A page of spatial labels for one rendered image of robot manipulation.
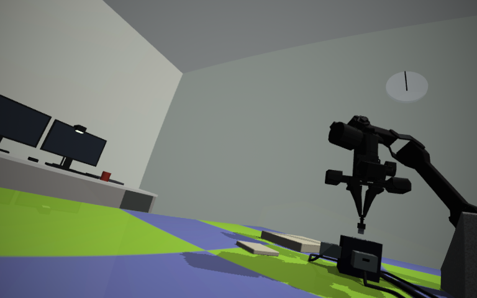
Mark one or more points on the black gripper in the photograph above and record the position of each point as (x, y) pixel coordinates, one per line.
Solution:
(392, 185)

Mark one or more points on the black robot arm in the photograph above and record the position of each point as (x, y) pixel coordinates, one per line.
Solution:
(360, 135)

